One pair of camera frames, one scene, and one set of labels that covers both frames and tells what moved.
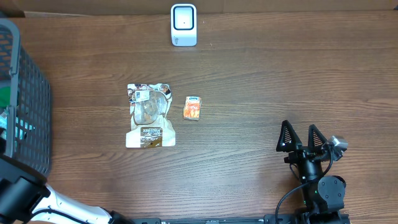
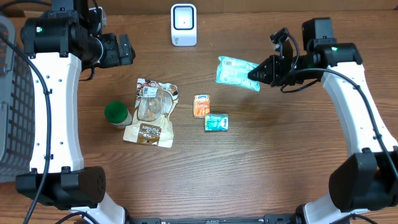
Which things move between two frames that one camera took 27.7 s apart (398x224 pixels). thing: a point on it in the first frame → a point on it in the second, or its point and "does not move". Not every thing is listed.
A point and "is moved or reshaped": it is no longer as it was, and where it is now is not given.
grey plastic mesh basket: x=27 y=122 does not move
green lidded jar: x=5 y=96 → x=117 y=114
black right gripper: x=312 y=149 → x=272 y=68
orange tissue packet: x=191 y=109 → x=201 y=106
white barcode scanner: x=183 y=24 does not move
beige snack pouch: x=150 y=127 is moved or reshaped
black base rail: x=268 y=219 does not move
